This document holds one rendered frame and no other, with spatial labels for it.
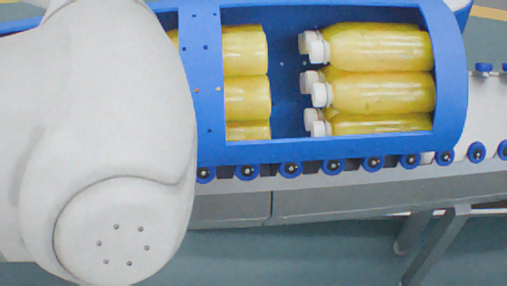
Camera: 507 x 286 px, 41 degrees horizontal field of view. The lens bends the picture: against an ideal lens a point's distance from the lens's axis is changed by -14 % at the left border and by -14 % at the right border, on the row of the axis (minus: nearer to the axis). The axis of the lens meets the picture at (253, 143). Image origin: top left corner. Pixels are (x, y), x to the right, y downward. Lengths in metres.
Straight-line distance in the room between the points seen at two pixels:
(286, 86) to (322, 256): 0.99
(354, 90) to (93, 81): 0.90
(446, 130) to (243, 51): 0.36
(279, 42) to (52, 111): 1.08
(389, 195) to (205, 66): 0.50
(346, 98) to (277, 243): 1.15
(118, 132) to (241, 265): 1.97
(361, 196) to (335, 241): 0.91
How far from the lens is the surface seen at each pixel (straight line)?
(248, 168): 1.34
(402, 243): 2.27
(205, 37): 1.16
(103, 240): 0.34
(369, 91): 1.24
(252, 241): 2.33
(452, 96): 1.22
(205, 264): 2.30
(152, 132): 0.35
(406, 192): 1.47
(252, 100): 1.21
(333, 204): 1.45
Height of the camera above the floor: 2.16
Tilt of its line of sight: 61 degrees down
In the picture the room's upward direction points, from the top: 4 degrees clockwise
